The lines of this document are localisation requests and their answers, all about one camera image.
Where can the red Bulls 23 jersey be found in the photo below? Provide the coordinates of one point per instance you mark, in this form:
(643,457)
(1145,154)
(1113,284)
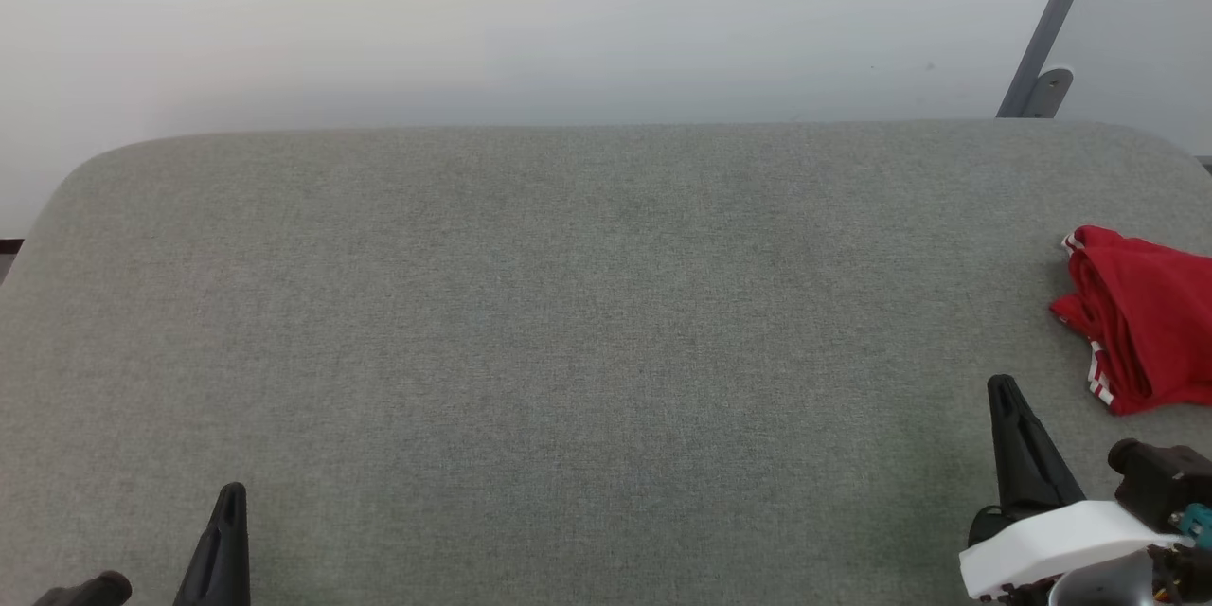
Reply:
(1150,312)

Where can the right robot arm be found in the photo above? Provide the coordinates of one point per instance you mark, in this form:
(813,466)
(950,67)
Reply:
(1127,582)

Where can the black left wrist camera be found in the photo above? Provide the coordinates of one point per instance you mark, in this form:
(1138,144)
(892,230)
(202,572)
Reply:
(90,592)

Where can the grey fabric sofa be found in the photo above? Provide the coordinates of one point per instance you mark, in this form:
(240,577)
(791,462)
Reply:
(568,350)

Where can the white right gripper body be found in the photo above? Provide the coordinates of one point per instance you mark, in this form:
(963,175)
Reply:
(1060,540)

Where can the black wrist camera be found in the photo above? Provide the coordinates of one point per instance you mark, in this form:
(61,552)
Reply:
(90,592)
(1155,483)

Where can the teal right camera connector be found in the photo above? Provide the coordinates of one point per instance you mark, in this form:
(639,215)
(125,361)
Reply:
(1195,523)

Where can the grey metal wall bracket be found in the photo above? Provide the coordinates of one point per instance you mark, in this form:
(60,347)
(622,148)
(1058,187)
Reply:
(1046,47)

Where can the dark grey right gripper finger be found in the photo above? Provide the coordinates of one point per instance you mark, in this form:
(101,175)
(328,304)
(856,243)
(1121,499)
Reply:
(1027,464)

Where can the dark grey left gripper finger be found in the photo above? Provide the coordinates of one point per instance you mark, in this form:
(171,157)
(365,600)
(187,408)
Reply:
(222,559)

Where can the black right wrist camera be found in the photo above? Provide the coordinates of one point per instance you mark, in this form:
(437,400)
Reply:
(1155,483)

